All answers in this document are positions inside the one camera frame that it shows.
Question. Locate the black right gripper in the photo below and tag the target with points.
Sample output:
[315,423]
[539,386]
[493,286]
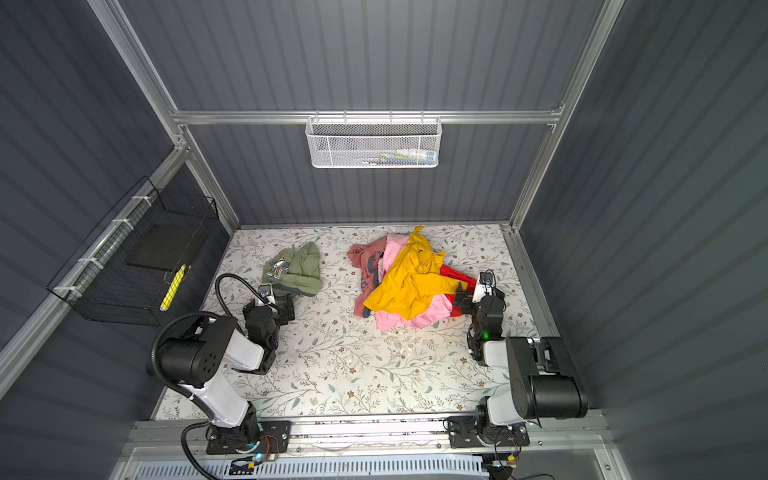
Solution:
[501,300]

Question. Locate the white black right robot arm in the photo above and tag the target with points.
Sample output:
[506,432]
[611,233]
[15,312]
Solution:
[542,380]

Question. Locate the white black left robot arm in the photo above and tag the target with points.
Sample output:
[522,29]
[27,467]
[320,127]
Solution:
[191,354]

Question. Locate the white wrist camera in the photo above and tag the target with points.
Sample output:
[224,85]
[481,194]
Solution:
[265,295]
[485,285]

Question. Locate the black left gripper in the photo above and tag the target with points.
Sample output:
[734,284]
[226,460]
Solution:
[285,313]

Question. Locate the white wire wall basket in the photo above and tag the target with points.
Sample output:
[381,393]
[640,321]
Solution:
[388,145]

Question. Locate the dusty rose cloth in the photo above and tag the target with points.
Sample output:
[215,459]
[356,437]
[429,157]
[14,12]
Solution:
[366,258]

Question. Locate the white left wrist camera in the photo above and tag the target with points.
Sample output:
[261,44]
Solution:
[265,295]

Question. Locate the yellow cloth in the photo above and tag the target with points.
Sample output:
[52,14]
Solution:
[413,280]

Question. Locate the light pink cloth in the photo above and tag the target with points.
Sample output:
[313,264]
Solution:
[439,309]

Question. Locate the olive green cloth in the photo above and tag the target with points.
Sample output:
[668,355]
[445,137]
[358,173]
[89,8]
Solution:
[294,271]

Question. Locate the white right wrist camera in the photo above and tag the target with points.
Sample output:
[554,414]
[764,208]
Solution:
[485,285]

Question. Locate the yellow marker pen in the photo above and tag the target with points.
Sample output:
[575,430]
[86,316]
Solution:
[173,288]

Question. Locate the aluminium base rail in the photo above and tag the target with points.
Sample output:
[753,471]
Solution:
[390,434]

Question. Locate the black wire wall basket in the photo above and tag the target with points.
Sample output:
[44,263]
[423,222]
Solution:
[122,275]

